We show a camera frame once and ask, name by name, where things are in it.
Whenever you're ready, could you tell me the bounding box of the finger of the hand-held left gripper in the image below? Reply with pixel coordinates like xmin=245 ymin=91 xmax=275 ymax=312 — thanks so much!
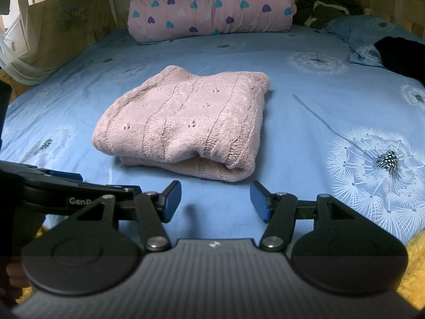
xmin=0 ymin=159 xmax=83 ymax=183

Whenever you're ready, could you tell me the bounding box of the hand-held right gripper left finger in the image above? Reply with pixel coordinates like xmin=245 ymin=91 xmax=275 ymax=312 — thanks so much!
xmin=68 ymin=180 xmax=182 ymax=253

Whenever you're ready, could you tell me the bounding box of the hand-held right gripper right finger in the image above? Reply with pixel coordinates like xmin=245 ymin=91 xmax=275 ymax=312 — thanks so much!
xmin=250 ymin=181 xmax=353 ymax=253

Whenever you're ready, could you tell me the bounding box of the pink knit cardigan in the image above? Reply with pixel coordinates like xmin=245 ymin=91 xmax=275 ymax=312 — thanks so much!
xmin=92 ymin=65 xmax=272 ymax=183

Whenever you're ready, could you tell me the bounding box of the blue dandelion-print bed sheet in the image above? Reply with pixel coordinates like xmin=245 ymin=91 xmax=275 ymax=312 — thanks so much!
xmin=0 ymin=23 xmax=425 ymax=248

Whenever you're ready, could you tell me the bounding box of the white mosquito net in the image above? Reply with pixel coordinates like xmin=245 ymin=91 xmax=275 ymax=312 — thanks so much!
xmin=0 ymin=0 xmax=110 ymax=85

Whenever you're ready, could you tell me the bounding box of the white drawer cabinet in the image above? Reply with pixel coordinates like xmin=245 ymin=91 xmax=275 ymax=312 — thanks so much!
xmin=0 ymin=0 xmax=55 ymax=57

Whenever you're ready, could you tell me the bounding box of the yellow fluffy rug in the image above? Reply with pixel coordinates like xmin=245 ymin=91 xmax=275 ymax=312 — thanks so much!
xmin=397 ymin=231 xmax=425 ymax=309

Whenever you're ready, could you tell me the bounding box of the blue dandelion-print pillow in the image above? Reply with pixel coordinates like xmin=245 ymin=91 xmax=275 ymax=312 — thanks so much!
xmin=327 ymin=15 xmax=410 ymax=68

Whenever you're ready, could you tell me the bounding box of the pink heart-patterned pillow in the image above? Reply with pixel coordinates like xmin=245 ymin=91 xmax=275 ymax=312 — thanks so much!
xmin=127 ymin=0 xmax=297 ymax=43

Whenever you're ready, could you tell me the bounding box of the dark fluffy cloth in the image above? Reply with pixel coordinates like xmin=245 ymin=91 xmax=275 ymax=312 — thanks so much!
xmin=294 ymin=0 xmax=364 ymax=30

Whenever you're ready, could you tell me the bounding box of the black cloth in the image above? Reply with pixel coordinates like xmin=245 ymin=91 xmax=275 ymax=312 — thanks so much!
xmin=375 ymin=36 xmax=425 ymax=85

